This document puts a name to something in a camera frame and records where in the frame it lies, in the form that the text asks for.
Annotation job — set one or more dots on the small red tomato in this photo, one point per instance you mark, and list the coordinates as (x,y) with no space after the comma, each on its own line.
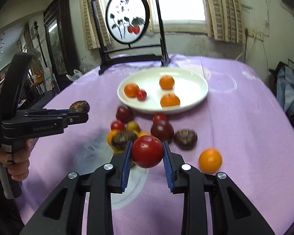
(159,117)
(141,95)
(117,126)

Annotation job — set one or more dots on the white round plate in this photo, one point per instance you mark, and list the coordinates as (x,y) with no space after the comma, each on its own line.
(147,78)

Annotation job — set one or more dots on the orange mandarin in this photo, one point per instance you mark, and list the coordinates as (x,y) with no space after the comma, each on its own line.
(131,90)
(167,82)
(109,138)
(142,134)
(210,160)
(170,100)

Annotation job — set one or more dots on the black hat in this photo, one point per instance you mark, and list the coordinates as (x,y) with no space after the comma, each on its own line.
(277,69)

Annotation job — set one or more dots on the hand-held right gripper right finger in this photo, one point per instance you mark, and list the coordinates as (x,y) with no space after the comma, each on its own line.
(167,169)

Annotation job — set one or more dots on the white wall socket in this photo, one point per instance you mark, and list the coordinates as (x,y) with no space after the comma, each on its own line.
(254,33)

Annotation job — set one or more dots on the small yellow-green fruit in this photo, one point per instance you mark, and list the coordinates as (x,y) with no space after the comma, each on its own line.
(133,126)

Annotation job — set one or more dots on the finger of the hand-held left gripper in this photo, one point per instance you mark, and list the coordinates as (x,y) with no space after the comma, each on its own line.
(77,118)
(49,112)

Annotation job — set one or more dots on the dark wooden cabinet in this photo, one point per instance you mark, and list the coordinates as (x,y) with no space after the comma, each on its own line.
(63,29)

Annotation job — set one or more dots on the round painted screen on stand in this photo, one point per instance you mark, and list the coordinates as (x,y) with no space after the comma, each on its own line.
(125,12)

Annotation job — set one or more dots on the beige checked curtain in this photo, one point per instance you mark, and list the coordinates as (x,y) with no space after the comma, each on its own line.
(90,17)
(222,9)

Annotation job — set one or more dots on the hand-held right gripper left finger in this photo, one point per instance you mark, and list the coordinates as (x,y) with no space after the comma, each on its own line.
(127,169)

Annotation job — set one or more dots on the large red tomato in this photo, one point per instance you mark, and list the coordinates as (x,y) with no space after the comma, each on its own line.
(147,153)

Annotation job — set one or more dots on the light blue cloth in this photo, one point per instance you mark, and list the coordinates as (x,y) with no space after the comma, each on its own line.
(291,88)

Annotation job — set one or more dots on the brown passion fruit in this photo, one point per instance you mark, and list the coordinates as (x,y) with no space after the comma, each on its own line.
(79,105)
(122,139)
(185,139)

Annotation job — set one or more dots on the white plastic bag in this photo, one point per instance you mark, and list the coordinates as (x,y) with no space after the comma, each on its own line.
(74,75)

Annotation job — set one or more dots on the window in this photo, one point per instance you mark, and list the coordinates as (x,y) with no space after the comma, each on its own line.
(181,0)

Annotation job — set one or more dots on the dark red plum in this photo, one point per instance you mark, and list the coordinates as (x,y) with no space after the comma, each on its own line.
(124,113)
(162,131)

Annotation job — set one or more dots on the person's left hand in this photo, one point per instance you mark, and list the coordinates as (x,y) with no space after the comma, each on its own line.
(21,162)

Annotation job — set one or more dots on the purple printed tablecloth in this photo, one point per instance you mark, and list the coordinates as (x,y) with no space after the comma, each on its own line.
(235,127)

